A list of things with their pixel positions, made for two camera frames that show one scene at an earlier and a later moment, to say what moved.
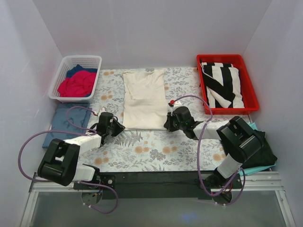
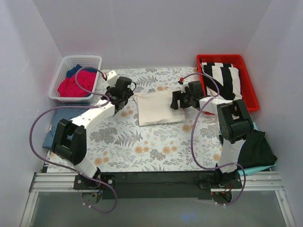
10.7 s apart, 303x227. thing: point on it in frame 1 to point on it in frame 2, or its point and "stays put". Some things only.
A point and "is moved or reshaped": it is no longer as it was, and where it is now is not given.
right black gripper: [170, 123] to [179, 99]
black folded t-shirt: [265, 156] stays put
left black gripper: [116, 126] to [119, 101]
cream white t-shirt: [144, 102] is moved or reshaped
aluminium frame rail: [270, 181] stays put
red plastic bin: [250, 101] stays put
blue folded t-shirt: [80, 117] stays put
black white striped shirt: [223, 85] stays put
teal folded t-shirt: [251, 170] stays put
